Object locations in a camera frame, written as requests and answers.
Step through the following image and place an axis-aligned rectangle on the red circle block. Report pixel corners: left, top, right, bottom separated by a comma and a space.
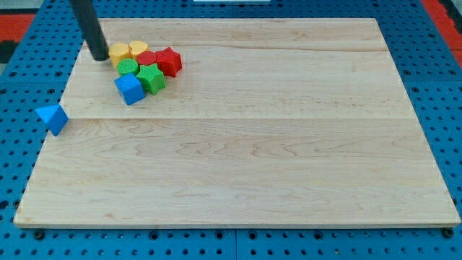
136, 51, 157, 66

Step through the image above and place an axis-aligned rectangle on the green circle block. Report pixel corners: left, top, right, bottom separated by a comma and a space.
116, 58, 139, 76

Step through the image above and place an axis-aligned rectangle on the blue triangle block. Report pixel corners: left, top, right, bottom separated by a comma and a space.
35, 104, 69, 137

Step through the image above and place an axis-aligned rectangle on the light wooden board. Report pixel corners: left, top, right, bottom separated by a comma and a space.
14, 18, 461, 229

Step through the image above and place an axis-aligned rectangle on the red star block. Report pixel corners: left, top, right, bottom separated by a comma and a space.
155, 47, 183, 77

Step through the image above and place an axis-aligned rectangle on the green star block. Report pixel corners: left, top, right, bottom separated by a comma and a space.
136, 64, 166, 95

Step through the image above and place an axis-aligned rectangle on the blue cube block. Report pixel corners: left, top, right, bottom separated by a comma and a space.
114, 74, 145, 105

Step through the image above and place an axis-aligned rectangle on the yellow cylinder block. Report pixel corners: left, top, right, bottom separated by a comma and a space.
128, 40, 149, 59

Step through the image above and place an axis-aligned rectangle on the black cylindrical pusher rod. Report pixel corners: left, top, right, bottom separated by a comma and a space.
69, 0, 109, 61

